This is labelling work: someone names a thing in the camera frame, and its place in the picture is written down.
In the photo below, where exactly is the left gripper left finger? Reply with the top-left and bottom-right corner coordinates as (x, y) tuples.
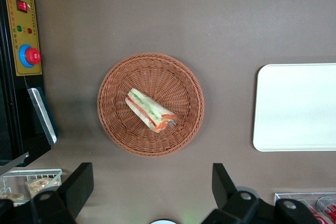
(30, 162), (95, 224)

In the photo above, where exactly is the cream plastic tray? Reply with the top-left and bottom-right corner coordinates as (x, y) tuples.
(253, 63), (336, 153)

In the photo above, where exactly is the packaged pastry snack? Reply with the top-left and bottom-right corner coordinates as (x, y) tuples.
(0, 193), (25, 207)
(25, 177), (61, 199)

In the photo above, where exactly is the clear acrylic bottle rack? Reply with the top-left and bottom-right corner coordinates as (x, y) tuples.
(274, 192), (336, 224)

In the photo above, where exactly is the silver metal lever bar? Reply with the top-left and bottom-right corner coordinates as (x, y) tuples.
(0, 152), (30, 175)

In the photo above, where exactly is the clear container with food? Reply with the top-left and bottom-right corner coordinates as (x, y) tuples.
(0, 168), (64, 207)

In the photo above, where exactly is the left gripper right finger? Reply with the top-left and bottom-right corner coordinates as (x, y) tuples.
(202, 163), (264, 224)

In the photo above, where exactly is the triangle sandwich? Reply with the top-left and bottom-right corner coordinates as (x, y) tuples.
(124, 88), (178, 133)

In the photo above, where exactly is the round brown wicker basket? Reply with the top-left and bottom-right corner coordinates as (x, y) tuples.
(97, 52), (205, 158)

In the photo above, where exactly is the black machine with yellow panel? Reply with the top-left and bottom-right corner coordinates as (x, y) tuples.
(0, 0), (59, 167)

